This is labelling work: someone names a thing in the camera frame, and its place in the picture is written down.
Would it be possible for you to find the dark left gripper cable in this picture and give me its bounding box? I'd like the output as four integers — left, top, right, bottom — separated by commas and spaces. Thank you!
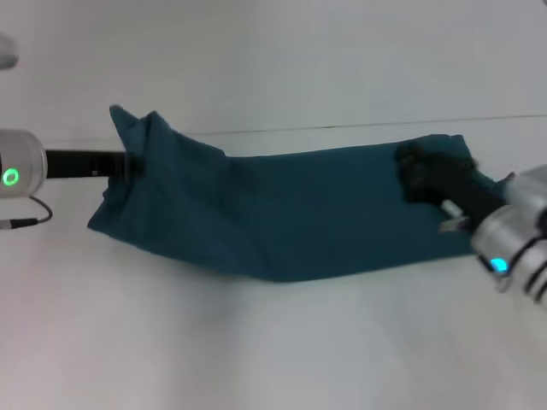
8, 196, 54, 227

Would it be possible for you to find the silver right cable plug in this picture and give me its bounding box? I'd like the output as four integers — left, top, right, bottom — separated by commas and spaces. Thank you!
439, 200, 470, 234

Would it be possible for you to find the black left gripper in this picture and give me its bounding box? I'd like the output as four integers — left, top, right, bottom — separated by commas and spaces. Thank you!
44, 149, 146, 180

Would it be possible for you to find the teal t-shirt with FREE print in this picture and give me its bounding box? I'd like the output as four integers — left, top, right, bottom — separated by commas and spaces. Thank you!
86, 104, 516, 284

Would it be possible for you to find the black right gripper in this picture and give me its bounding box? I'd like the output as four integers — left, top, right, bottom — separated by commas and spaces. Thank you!
395, 143, 509, 226

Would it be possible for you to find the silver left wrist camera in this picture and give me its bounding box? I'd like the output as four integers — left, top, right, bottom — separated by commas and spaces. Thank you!
0, 33, 21, 69

